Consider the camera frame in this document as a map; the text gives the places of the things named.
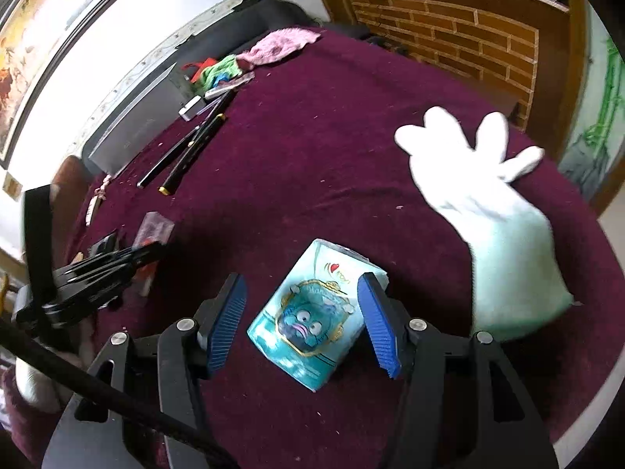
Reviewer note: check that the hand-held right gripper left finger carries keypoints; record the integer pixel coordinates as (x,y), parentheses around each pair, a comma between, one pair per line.
(224,322)

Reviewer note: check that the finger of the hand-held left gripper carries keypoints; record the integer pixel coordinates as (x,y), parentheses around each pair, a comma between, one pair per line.
(88,300)
(107,264)

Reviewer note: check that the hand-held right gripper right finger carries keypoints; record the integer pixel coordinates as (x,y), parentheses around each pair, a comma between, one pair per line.
(378,322)

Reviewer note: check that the clear case orange insert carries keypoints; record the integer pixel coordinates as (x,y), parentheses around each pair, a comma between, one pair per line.
(156,227)

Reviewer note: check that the teal tissue packet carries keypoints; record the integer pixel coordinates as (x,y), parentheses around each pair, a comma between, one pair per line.
(312,322)

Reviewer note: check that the pink bead strip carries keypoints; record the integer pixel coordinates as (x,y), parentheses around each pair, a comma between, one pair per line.
(95,202)

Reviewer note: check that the brown chair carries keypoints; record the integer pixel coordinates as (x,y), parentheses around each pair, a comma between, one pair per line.
(68,180)

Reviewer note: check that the flat black pen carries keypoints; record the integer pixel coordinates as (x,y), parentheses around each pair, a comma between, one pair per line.
(166,159)

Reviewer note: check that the grey flat board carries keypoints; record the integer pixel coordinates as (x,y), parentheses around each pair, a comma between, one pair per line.
(132,132)

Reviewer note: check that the black marker gold caps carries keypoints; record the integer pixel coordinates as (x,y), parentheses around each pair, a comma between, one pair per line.
(193,154)

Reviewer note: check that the small white box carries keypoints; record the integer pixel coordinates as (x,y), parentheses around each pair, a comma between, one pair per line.
(190,107)

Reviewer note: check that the silver tube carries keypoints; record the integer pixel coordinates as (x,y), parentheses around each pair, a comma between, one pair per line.
(229,85)

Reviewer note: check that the small blue object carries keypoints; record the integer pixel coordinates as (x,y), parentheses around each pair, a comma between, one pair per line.
(222,78)

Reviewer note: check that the red ribbon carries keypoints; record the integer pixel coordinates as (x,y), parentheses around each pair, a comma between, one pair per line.
(207,62)

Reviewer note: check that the green cloth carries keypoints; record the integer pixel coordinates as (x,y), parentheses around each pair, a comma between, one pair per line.
(224,66)

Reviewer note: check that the pink towel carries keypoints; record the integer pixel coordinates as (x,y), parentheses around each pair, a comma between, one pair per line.
(281,44)

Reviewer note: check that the black bag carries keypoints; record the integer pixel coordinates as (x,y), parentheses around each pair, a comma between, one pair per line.
(254,14)

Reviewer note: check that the wooden brick-pattern panel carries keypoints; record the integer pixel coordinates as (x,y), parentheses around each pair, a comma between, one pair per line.
(464,44)

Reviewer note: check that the beige wall socket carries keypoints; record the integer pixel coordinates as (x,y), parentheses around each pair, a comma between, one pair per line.
(12,186)

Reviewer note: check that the framed wall picture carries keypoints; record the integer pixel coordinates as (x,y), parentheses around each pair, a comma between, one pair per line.
(44,49)

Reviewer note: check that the bamboo wall sticker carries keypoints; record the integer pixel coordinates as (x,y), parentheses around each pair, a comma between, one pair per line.
(603,107)

